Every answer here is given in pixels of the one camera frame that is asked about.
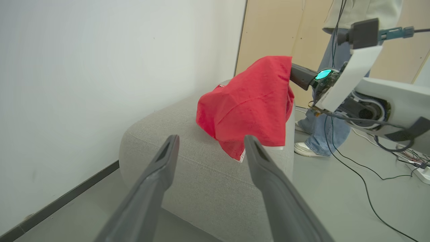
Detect grey right arm cable bundle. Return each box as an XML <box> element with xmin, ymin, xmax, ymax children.
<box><xmin>311</xmin><ymin>106</ymin><xmax>417</xmax><ymax>153</ymax></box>

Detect white power strip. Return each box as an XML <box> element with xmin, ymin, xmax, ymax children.
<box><xmin>411</xmin><ymin>165</ymin><xmax>430</xmax><ymax>185</ymax></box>

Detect white right camera bracket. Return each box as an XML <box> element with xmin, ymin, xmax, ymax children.
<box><xmin>315</xmin><ymin>45</ymin><xmax>383</xmax><ymax>113</ymax></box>

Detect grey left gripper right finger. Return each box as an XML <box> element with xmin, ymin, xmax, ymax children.
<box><xmin>244</xmin><ymin>135</ymin><xmax>334</xmax><ymax>242</ymax></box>

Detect plain red garment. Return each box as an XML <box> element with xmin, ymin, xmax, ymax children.
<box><xmin>196</xmin><ymin>55</ymin><xmax>295</xmax><ymax>161</ymax></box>

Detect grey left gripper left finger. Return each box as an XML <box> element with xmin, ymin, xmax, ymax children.
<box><xmin>94</xmin><ymin>134</ymin><xmax>180</xmax><ymax>242</ymax></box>

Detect person in blue jeans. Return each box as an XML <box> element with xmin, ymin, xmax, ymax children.
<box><xmin>294</xmin><ymin>0</ymin><xmax>403</xmax><ymax>158</ymax></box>

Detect grey fabric sofa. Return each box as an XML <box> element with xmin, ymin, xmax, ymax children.
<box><xmin>119</xmin><ymin>79</ymin><xmax>295</xmax><ymax>242</ymax></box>

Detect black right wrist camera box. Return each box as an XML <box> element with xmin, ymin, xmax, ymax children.
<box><xmin>337</xmin><ymin>18</ymin><xmax>380</xmax><ymax>50</ymax></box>

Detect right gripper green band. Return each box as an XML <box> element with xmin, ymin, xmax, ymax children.
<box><xmin>290</xmin><ymin>63</ymin><xmax>342</xmax><ymax>113</ymax></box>

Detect black baseboard strip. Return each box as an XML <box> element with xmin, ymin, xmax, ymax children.
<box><xmin>0</xmin><ymin>161</ymin><xmax>120</xmax><ymax>242</ymax></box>

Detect bundle of thin coloured wires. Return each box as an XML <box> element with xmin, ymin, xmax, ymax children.
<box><xmin>396</xmin><ymin>145</ymin><xmax>430</xmax><ymax>168</ymax></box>

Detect thin black right gripper cable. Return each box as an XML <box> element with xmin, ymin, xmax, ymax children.
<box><xmin>323</xmin><ymin>113</ymin><xmax>420</xmax><ymax>242</ymax></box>

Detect teal right camera connector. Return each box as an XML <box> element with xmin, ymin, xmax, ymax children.
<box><xmin>378</xmin><ymin>26</ymin><xmax>415</xmax><ymax>42</ymax></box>

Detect beige wooden panel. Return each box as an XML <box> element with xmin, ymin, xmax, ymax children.
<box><xmin>235</xmin><ymin>0</ymin><xmax>430</xmax><ymax>109</ymax></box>

